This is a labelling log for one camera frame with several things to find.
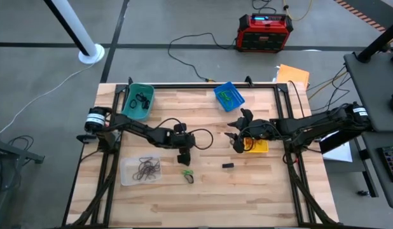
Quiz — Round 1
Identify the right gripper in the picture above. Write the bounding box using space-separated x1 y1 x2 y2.
224 108 275 155

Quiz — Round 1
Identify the clear plastic container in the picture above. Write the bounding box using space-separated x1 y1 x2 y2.
120 153 164 187

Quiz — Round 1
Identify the white paper sheet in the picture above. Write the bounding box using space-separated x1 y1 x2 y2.
322 132 353 163

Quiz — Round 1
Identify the black coiled floor cable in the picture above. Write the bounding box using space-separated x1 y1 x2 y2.
7 135 35 150

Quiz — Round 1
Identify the grey side table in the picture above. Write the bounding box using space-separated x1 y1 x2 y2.
343 50 393 133

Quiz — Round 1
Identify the hazard-striped black mat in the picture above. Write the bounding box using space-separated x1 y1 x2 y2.
334 0 387 33

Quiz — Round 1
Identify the black desk support beam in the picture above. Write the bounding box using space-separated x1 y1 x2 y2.
319 127 375 154

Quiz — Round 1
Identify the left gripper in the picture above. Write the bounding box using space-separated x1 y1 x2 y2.
170 122 197 167

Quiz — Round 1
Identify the teal plastic basket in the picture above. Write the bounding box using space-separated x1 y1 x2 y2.
120 83 155 122

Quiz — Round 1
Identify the white floor cable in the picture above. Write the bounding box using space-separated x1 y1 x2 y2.
0 63 95 137

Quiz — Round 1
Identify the thin black floor cable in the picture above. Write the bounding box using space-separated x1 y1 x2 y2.
252 0 277 14

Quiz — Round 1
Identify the black power cable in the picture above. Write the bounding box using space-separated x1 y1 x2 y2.
167 32 238 83

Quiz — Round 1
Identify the thin dark rubber band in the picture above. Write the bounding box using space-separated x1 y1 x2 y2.
132 163 162 183
138 156 162 179

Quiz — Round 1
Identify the backlit keyboard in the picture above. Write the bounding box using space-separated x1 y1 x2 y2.
377 145 393 183

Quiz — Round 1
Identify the black slanted post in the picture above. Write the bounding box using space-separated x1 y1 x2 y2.
357 18 393 63

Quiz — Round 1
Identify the black aluminium table frame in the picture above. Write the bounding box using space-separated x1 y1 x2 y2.
61 81 342 229

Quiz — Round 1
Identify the grey metal stand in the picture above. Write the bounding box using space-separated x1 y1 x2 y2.
0 128 45 229

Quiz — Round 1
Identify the dark keyboard desk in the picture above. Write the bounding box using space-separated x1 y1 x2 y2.
361 131 393 210

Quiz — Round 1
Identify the red portable power station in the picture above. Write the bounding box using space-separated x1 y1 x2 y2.
235 13 294 53

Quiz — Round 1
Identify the black white pole with base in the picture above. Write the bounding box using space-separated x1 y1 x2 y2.
43 0 106 65

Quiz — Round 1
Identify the blue plastic basket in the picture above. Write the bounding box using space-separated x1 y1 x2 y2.
213 81 246 113

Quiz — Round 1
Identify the yellow extension cable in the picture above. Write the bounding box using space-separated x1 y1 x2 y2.
282 0 313 22

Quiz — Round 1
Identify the orange paper folder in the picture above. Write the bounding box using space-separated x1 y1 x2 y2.
275 64 311 92

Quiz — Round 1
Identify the yellow plastic basket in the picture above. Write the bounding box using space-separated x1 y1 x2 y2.
243 137 269 154

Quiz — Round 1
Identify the black floor cable bundle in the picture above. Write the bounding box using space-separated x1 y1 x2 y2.
307 65 358 123

